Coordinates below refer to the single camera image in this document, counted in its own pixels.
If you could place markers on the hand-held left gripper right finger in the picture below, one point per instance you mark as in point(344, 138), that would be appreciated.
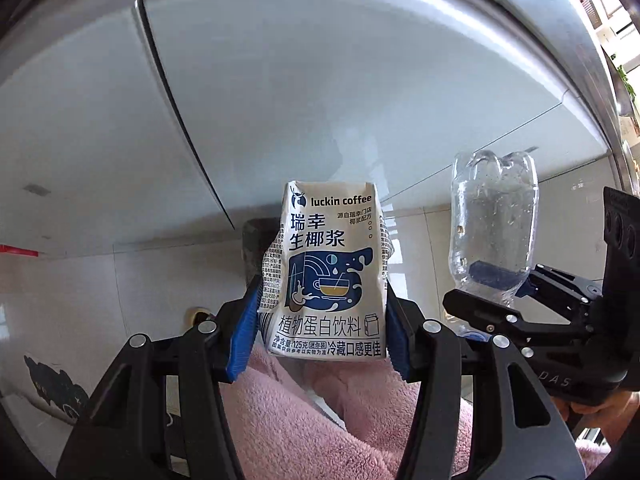
point(400, 345)

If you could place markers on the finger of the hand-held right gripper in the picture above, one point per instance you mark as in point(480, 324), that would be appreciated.
point(480, 312)
point(557, 280)

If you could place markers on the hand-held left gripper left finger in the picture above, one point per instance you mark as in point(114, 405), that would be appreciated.
point(242, 340)

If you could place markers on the clear plastic bottle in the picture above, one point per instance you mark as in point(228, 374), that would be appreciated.
point(492, 210)

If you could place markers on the white and blue drink carton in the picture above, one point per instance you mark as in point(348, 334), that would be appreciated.
point(325, 260)

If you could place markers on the person's right hand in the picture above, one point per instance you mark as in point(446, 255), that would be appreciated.
point(600, 420)

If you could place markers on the pink fleece clothing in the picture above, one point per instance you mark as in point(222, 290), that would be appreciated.
point(320, 420)

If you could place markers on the black fish-shaped sticker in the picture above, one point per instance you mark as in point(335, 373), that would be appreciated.
point(57, 390)

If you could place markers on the red strip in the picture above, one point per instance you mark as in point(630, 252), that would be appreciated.
point(11, 250)

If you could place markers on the white cabinet door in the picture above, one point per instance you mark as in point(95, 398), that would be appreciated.
point(350, 85)
point(90, 125)

